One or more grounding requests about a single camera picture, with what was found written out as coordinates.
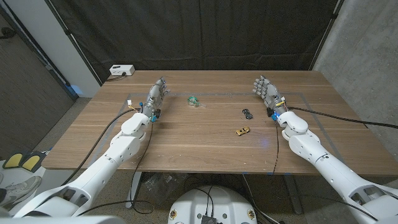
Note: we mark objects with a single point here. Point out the yellow black foot pedal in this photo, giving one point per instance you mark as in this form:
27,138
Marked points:
31,161
13,160

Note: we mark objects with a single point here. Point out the black toy car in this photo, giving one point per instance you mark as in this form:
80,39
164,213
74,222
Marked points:
247,114

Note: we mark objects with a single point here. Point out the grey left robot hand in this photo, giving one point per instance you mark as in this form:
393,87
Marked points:
154,99

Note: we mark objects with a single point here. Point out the black floor mat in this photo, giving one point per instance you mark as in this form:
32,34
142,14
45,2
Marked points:
199,31

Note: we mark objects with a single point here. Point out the clear plastic bag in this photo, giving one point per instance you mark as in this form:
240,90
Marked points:
158,183

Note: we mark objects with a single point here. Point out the black backdrop stand pole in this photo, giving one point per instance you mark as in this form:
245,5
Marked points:
74,42
326,34

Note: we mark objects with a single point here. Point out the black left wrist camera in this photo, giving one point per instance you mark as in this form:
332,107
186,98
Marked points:
157,113

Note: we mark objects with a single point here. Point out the white power outlet box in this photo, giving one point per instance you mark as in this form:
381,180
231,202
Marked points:
122,70

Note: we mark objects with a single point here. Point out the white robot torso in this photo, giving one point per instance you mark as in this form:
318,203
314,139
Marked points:
214,205

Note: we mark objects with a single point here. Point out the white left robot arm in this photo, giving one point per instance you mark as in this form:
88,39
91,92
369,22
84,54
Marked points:
121,149

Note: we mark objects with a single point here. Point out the grey sneaker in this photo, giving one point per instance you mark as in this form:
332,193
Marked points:
18,189

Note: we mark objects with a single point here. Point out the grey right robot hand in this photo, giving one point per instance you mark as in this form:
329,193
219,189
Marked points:
270,93

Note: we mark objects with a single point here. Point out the white table leg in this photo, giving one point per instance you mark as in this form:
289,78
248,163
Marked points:
133,189

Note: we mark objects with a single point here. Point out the yellow toy car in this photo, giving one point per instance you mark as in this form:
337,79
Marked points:
242,131

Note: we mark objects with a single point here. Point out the grey table leg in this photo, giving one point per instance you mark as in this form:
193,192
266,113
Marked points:
292,193

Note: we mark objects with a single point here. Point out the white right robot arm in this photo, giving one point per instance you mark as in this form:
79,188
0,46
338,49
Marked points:
311,146

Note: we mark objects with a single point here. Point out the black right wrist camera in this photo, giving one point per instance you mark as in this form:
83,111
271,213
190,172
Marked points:
270,112

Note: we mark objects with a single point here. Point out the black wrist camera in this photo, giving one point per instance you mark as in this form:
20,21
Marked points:
157,113
270,112

